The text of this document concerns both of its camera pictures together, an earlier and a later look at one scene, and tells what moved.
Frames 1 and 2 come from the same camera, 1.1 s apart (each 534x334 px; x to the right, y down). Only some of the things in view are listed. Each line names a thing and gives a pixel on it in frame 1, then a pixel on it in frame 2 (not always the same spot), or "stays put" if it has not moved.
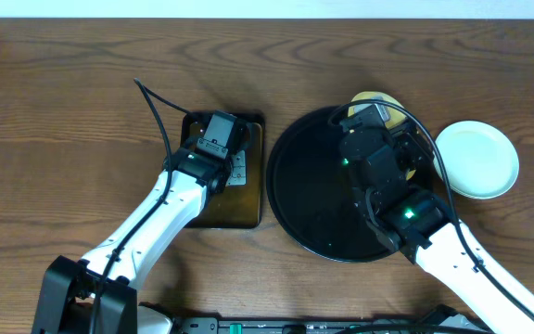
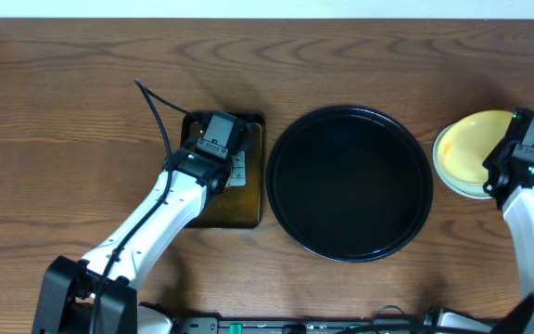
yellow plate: [394, 113] -> [464, 144]
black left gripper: [237, 176] stays put
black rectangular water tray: [237, 206] stays put
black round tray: [311, 197] stays put
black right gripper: [410, 140] -> [495, 153]
